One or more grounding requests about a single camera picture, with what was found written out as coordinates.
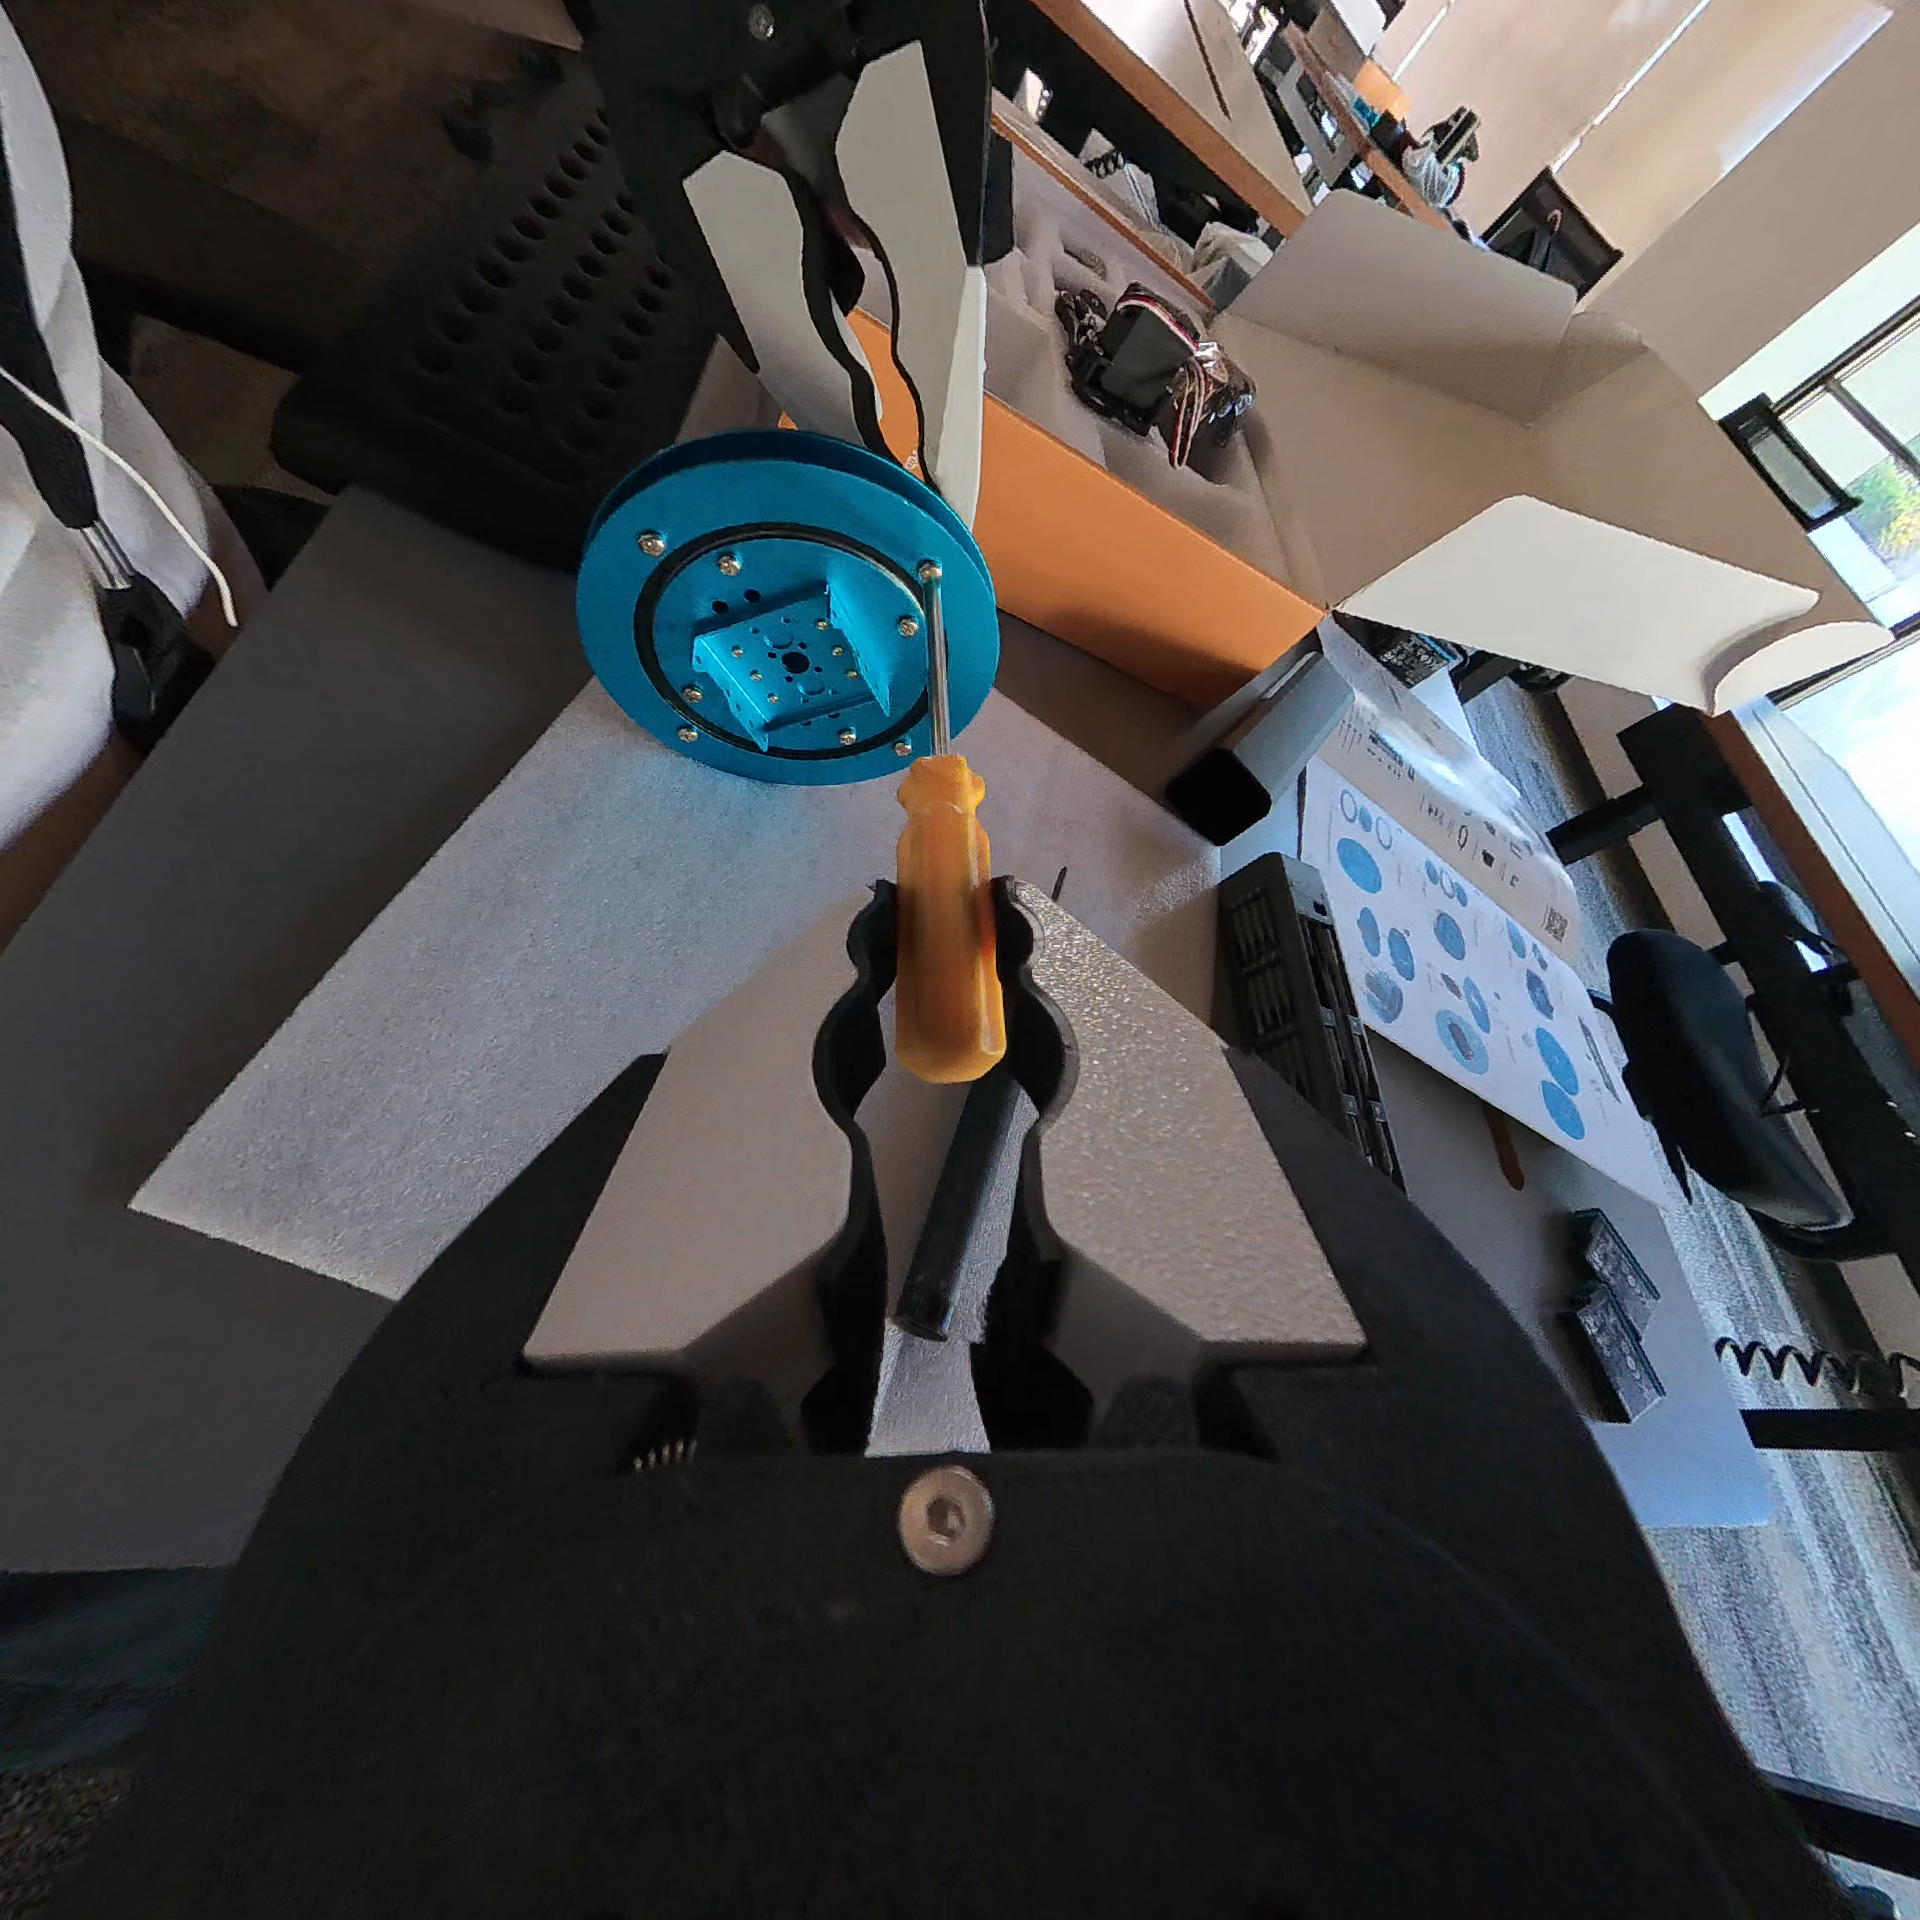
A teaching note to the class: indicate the black office chair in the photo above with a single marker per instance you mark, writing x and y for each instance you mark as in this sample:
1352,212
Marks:
1709,1079

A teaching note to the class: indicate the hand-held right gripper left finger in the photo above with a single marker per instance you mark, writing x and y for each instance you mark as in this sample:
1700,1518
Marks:
704,1201

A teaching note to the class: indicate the dark bit case sleeve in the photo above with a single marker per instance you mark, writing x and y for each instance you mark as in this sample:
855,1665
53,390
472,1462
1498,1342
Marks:
1260,750

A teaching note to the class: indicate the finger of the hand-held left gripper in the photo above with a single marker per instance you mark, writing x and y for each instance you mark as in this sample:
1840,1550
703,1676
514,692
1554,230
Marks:
907,166
763,254

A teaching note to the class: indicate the printed instruction booklet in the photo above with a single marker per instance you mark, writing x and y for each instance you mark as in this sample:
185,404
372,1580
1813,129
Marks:
1441,780

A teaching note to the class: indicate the grey desk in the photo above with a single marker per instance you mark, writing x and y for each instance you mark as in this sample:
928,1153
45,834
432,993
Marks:
180,900

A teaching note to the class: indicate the cardboard box with white flaps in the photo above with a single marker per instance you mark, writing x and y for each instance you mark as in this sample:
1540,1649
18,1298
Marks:
1499,451

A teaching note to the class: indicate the large window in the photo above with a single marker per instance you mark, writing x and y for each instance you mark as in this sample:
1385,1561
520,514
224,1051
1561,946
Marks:
1845,451

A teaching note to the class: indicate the white foam sheet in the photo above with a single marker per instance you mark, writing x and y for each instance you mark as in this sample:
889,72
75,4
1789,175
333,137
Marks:
524,974

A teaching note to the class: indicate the blue round metal turntable base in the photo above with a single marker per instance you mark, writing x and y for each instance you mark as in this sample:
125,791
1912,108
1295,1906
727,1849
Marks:
645,674

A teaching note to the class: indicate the printed instruction sheet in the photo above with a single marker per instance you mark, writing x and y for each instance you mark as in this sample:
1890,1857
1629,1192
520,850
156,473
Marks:
1499,1020

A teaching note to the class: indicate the black screwdriver bit case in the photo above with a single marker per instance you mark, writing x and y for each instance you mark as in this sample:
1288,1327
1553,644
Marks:
1306,1004

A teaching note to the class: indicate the small brown strip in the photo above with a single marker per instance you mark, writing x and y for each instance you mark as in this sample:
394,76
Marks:
1504,1148

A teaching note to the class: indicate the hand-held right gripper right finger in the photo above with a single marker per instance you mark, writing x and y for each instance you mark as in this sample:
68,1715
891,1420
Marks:
1185,1201

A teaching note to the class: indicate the black electric screwdriver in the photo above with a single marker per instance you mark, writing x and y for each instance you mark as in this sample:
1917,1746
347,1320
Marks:
960,1201

